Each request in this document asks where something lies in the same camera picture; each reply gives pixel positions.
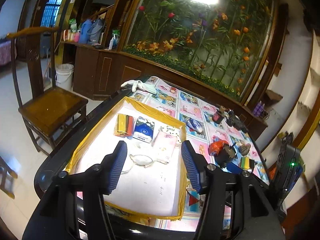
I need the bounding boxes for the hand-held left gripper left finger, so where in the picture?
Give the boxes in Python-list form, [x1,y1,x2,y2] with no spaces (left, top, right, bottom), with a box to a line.
[40,140,128,240]

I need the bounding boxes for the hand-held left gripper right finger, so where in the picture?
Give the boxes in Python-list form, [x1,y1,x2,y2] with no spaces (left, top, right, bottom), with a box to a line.
[180,140,269,240]

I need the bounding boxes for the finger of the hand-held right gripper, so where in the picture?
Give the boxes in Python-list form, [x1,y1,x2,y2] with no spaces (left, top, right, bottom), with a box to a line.
[226,162,247,175]

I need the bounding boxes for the clear glasses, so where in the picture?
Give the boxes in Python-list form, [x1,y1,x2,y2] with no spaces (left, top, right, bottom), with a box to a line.
[121,152,157,173]

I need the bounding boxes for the pink printed tissue pack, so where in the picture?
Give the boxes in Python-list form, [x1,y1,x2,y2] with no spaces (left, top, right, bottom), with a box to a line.
[152,131,182,163]

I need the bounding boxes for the blue white plastic bag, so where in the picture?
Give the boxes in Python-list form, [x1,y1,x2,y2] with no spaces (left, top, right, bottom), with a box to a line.
[186,117,204,134]

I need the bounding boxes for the blue white tissue packet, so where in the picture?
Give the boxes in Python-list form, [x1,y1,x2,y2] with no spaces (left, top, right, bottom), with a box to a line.
[132,116,155,143]

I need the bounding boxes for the white floral packet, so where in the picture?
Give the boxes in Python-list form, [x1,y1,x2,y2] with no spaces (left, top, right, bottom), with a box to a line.
[159,124,182,137]

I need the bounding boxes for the yellow edged cardboard box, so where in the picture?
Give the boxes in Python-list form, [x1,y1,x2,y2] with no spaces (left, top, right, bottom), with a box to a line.
[66,95,188,222]

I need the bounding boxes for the black items on shelf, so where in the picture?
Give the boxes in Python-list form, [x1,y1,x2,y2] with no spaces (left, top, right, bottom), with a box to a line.
[277,131,294,143]

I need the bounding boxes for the black textured plastic tool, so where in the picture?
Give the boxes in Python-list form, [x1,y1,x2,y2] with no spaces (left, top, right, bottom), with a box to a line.
[225,109,249,133]

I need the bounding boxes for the wooden side cabinet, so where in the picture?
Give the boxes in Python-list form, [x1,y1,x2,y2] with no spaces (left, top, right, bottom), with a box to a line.
[241,105,269,132]

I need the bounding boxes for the white glove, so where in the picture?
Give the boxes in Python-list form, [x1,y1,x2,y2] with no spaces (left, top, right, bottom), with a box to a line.
[121,79,158,95]

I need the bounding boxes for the brown wooden chair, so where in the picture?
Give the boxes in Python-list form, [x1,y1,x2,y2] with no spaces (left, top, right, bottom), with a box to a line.
[6,26,89,155]

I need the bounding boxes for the wooden cabinet with bottles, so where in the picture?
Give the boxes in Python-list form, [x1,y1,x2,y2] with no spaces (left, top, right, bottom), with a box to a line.
[60,40,120,102]

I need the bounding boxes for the white plastic bucket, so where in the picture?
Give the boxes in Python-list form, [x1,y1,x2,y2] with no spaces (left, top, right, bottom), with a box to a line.
[55,64,75,92]

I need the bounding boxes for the wooden stool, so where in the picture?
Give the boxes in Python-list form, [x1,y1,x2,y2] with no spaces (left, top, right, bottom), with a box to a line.
[0,155,18,199]

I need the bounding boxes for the glass flower display cabinet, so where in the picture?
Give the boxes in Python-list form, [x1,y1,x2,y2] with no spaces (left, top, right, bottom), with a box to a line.
[117,0,288,103]

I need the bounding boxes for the clear spray bottle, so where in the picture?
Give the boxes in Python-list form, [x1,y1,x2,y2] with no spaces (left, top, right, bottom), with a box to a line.
[109,29,120,50]

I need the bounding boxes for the grey bag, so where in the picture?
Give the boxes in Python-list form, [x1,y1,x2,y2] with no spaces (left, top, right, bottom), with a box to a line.
[87,19,104,46]

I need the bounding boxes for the pink packages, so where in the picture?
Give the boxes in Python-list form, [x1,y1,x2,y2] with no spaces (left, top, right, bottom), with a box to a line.
[62,29,81,43]

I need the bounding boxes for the barred window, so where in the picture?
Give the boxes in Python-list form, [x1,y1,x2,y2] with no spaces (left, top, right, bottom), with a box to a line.
[40,0,63,28]

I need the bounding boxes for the gold arched frame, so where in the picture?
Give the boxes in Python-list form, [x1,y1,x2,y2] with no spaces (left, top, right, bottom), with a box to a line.
[292,115,320,148]

